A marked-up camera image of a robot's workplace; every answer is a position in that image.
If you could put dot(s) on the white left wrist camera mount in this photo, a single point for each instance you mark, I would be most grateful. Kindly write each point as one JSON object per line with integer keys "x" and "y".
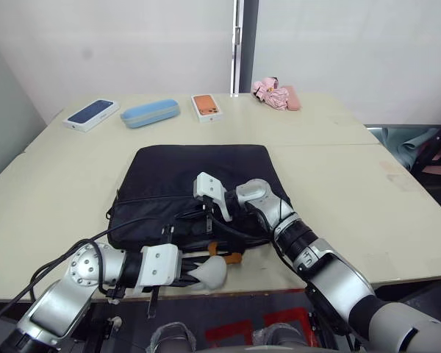
{"x": 158, "y": 263}

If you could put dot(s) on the black laptop bag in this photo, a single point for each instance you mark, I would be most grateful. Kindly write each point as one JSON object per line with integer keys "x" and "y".
{"x": 169, "y": 176}

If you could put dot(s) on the green crumpled sheet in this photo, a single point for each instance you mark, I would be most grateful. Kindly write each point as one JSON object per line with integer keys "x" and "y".
{"x": 400, "y": 145}

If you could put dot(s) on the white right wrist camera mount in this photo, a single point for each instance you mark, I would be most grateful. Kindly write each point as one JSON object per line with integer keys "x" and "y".
{"x": 210, "y": 187}

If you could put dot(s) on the grey door frame post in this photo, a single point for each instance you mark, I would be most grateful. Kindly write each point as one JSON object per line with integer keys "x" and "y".
{"x": 246, "y": 44}

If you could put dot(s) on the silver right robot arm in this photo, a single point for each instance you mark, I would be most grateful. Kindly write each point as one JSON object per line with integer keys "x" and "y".
{"x": 334, "y": 279}

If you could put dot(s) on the pink folded umbrella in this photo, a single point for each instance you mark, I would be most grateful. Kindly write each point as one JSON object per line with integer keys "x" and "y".
{"x": 268, "y": 92}

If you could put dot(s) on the pink umbrella sleeve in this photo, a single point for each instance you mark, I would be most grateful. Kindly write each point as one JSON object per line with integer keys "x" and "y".
{"x": 292, "y": 97}

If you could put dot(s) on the light blue zip case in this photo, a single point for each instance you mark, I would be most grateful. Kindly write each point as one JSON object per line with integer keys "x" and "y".
{"x": 148, "y": 113}

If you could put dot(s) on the black metal rack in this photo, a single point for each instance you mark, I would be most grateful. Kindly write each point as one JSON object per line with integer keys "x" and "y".
{"x": 439, "y": 147}

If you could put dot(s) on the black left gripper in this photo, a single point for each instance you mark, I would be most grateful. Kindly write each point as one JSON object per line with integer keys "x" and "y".
{"x": 184, "y": 273}

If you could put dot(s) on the white box with blue phone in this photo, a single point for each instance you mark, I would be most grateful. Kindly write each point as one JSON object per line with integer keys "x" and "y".
{"x": 91, "y": 114}

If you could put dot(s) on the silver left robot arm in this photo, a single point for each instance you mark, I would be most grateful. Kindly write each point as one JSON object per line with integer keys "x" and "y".
{"x": 59, "y": 305}

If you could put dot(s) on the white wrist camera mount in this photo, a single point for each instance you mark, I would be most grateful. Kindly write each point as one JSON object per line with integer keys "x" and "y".
{"x": 210, "y": 187}
{"x": 158, "y": 263}

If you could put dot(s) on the white box with orange phone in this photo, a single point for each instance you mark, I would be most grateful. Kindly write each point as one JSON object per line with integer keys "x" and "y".
{"x": 207, "y": 106}

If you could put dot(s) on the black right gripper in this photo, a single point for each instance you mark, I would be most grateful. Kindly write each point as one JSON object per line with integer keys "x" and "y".
{"x": 207, "y": 207}

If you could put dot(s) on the dark rounded shape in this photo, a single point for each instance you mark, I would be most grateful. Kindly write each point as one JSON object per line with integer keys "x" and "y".
{"x": 174, "y": 336}
{"x": 279, "y": 336}

